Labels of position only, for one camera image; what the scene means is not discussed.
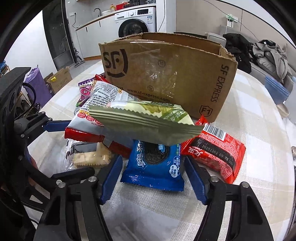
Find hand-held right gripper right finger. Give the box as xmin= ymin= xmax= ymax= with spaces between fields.
xmin=184 ymin=156 xmax=274 ymax=241

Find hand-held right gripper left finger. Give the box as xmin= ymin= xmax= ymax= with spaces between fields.
xmin=33 ymin=155 xmax=124 ymax=241

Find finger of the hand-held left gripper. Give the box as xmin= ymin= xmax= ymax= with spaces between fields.
xmin=15 ymin=111 xmax=72 ymax=139
xmin=50 ymin=167 xmax=95 ymax=183

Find red snack packet dark band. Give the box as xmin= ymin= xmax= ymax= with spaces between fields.
xmin=180 ymin=115 xmax=246 ymax=184

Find large white red snack bag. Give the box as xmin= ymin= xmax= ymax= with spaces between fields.
xmin=65 ymin=108 xmax=133 ymax=158

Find blue cookie packet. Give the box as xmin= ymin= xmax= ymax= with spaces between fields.
xmin=120 ymin=139 xmax=185 ymax=192

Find purple snack packet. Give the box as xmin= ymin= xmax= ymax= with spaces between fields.
xmin=74 ymin=78 xmax=100 ymax=109

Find green snack packet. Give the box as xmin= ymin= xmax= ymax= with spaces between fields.
xmin=88 ymin=101 xmax=203 ymax=146

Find brown cardboard box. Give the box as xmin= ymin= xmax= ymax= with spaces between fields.
xmin=99 ymin=32 xmax=238 ymax=123

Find clear cracker packet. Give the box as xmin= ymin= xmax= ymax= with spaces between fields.
xmin=65 ymin=139 xmax=114 ymax=171

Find purple bag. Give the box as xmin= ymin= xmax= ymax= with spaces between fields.
xmin=24 ymin=66 xmax=52 ymax=109

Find small cardboard box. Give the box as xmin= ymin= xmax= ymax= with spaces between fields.
xmin=44 ymin=67 xmax=73 ymax=94

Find checked tablecloth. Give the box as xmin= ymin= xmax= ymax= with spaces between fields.
xmin=35 ymin=60 xmax=294 ymax=241

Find black door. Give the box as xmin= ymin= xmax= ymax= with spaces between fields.
xmin=43 ymin=0 xmax=78 ymax=67

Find white kitchen base cabinet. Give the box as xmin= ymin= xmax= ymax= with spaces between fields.
xmin=75 ymin=16 xmax=119 ymax=58

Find beige bowls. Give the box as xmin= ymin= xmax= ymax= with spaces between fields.
xmin=276 ymin=103 xmax=290 ymax=117

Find white washing machine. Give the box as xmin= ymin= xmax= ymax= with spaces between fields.
xmin=115 ymin=7 xmax=157 ymax=39

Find black jacket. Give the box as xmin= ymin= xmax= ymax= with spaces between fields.
xmin=222 ymin=33 xmax=252 ymax=74

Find grey clothes pile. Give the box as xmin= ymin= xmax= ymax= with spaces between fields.
xmin=252 ymin=39 xmax=293 ymax=84

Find grey sofa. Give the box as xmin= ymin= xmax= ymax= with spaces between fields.
xmin=205 ymin=32 xmax=296 ymax=93

